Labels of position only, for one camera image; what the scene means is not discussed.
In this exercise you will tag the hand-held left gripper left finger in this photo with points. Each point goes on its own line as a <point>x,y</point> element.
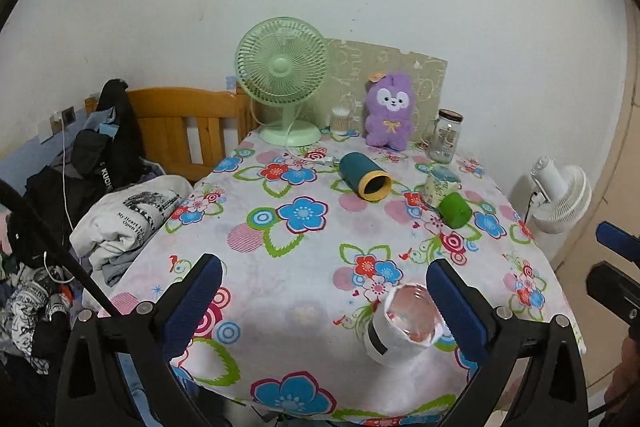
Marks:
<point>196,299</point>

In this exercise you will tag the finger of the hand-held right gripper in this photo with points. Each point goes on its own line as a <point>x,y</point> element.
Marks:
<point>612,291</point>
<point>620,241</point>

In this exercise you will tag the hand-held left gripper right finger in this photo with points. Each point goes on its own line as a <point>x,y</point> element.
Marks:
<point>454,307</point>

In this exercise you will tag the white cup with clear lid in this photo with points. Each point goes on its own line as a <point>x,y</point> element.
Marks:
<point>402,327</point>

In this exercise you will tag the green plastic cup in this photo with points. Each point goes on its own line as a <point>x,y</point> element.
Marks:
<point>456,211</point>

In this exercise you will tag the teal cup with yellow rim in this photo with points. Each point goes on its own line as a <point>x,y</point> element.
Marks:
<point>361,174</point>

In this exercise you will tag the white standing fan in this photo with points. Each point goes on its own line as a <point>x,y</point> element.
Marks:
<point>562,197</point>

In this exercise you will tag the white printed shirt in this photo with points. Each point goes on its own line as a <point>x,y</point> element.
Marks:
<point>125,227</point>

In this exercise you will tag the patterned ceramic mug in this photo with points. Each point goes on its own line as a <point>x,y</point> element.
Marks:
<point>440,187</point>

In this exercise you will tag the floral tablecloth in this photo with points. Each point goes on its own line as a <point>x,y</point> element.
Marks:
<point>310,257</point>

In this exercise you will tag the black rod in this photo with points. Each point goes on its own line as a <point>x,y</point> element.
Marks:
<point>55,247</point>

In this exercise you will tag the glass jar with lid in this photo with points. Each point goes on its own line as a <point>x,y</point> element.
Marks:
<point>444,137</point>

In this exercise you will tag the black jacket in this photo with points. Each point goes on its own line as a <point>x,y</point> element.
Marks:
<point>117,142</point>

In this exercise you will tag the pile of dark clothes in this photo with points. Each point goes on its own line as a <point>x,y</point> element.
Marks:
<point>35,227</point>

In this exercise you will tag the purple plush toy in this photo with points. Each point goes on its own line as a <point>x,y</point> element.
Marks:
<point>391,117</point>

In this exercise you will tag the clear cotton swab container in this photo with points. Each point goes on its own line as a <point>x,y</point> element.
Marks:
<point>341,122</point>

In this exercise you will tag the beige patterned board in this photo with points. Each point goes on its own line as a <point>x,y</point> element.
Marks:
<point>425,72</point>

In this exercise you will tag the green desk fan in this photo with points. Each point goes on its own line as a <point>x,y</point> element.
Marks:
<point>282,72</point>

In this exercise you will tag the wall socket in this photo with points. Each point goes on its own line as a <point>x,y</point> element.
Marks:
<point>68,116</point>

